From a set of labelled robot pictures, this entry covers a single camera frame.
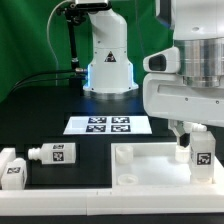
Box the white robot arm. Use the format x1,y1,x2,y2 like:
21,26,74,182
83,0,224,99

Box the black cables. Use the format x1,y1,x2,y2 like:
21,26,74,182
8,68,88,93

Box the black camera stand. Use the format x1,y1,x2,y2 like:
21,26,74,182
57,3,87,89

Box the white tag sheet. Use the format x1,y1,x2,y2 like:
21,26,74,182
64,116,152,135

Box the grey cable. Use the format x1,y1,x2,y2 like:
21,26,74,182
46,0,73,86

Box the white U-shaped fence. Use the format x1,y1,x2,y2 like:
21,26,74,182
0,144,224,217

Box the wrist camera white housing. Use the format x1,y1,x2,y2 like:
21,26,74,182
143,47,180,74

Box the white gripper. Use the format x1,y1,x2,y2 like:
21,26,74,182
143,73,224,147

